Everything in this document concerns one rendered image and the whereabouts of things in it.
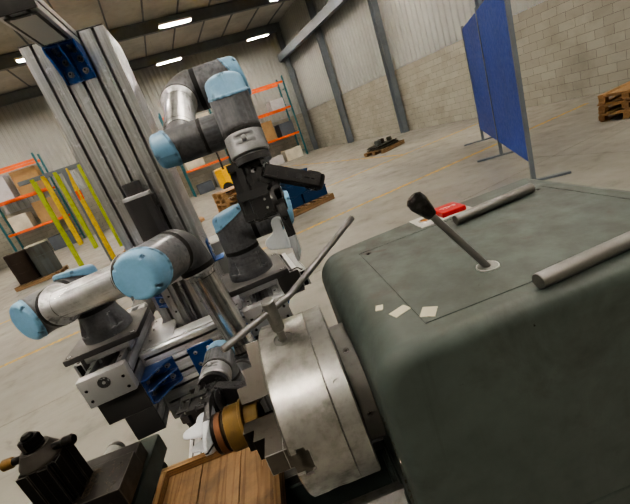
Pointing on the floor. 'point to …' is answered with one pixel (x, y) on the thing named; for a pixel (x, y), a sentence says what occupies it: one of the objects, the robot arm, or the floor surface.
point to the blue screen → (498, 80)
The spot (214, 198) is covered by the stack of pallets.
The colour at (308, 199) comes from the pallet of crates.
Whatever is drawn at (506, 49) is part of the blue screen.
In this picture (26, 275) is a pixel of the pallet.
